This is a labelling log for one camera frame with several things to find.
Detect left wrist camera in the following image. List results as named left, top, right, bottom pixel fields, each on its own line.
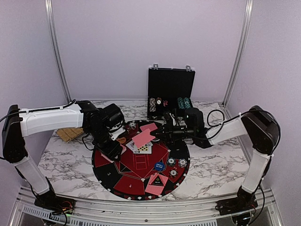
left=103, top=104, right=126, bottom=141

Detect aluminium front rail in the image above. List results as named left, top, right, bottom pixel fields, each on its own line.
left=9, top=186, right=283, bottom=226

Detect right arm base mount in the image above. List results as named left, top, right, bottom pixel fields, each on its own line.
left=215, top=187, right=258, bottom=216

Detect left aluminium frame post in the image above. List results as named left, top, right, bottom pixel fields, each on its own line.
left=45, top=0, right=71, bottom=102

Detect orange big blind button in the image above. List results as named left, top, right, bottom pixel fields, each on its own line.
left=117, top=137, right=127, bottom=144

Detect eight of spades card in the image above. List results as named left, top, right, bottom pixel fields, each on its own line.
left=133, top=142, right=153, bottom=154

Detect red playing card deck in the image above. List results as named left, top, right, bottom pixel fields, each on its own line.
left=100, top=145, right=127, bottom=162

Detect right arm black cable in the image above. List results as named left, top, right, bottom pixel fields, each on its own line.
left=206, top=109, right=282, bottom=161

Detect black chip carrying case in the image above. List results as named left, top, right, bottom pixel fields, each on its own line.
left=147, top=64, right=196, bottom=120

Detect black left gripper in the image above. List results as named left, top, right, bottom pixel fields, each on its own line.
left=87, top=125, right=123, bottom=161

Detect right aluminium frame post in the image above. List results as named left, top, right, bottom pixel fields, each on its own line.
left=222, top=0, right=254, bottom=108

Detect woven bamboo tray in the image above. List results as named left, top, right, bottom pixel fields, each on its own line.
left=56, top=128, right=84, bottom=143

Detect blue small blind button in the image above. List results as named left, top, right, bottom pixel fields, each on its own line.
left=154, top=162, right=165, bottom=171

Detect round red black poker mat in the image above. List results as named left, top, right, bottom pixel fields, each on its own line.
left=92, top=120, right=190, bottom=201

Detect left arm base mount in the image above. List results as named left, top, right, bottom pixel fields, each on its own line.
left=31, top=185, right=75, bottom=214

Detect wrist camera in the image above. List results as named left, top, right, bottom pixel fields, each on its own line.
left=103, top=104, right=126, bottom=141
left=184, top=107, right=205, bottom=140

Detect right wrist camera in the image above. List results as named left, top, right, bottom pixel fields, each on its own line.
left=184, top=107, right=205, bottom=140

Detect aluminium frame post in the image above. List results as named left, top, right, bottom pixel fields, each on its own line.
left=222, top=0, right=254, bottom=108
left=45, top=0, right=71, bottom=102

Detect jack of hearts card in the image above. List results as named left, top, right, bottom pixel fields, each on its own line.
left=126, top=140, right=137, bottom=152

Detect black triangular all-in marker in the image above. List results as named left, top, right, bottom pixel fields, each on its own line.
left=150, top=175, right=164, bottom=186

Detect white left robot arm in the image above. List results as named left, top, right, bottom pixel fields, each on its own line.
left=1, top=100, right=125, bottom=210

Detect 100 chips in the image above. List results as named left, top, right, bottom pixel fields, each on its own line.
left=169, top=169, right=178, bottom=178

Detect cream blue chips in case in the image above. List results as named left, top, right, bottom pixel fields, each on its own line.
left=149, top=97, right=162, bottom=113

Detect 10 chips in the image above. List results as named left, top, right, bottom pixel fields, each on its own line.
left=178, top=159, right=188, bottom=168
left=129, top=121, right=137, bottom=130

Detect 50 chips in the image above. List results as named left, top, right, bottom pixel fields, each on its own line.
left=166, top=158, right=176, bottom=167

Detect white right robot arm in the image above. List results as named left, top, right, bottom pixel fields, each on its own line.
left=151, top=105, right=281, bottom=211

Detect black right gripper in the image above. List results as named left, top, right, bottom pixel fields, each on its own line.
left=150, top=120, right=195, bottom=145

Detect teal chips in case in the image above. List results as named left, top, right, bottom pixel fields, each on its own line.
left=177, top=97, right=192, bottom=110

